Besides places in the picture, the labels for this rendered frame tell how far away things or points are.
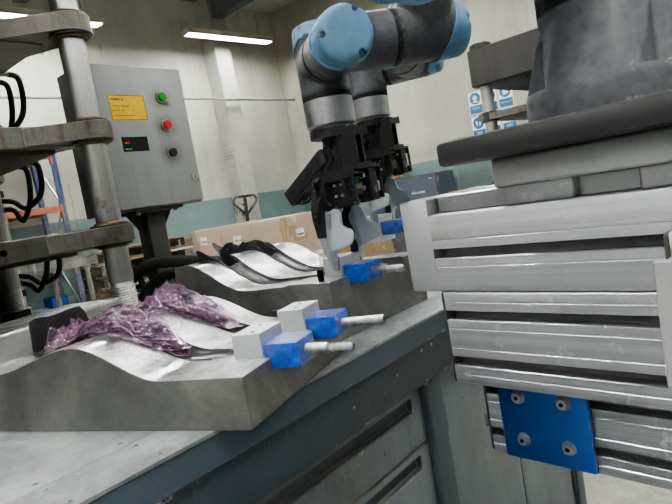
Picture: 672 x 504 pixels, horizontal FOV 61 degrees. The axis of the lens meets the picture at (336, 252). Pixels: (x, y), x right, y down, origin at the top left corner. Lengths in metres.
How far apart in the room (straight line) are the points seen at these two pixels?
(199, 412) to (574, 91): 0.45
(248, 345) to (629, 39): 0.44
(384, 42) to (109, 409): 0.55
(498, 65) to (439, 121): 3.46
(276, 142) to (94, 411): 9.43
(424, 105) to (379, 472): 7.79
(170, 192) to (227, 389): 1.20
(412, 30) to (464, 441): 0.75
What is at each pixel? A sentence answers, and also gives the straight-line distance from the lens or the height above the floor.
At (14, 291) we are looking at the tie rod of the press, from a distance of 2.11.
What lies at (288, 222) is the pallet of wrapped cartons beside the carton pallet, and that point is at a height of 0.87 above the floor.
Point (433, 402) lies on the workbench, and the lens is 1.04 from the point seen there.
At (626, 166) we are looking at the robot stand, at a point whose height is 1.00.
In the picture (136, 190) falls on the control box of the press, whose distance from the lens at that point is 1.68.
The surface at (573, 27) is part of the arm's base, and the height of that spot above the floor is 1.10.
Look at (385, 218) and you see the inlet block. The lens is 1.20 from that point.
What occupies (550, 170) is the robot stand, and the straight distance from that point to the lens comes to 0.48.
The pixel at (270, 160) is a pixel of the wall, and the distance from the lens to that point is 9.87.
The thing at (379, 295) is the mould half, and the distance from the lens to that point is 0.94.
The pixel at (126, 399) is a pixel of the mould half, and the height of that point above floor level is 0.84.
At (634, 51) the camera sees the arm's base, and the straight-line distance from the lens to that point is 0.47.
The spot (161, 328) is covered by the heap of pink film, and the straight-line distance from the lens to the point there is 0.72.
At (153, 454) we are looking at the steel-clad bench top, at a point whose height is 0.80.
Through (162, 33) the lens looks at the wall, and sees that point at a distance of 9.27.
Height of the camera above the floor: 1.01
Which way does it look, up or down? 5 degrees down
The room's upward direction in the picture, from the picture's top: 10 degrees counter-clockwise
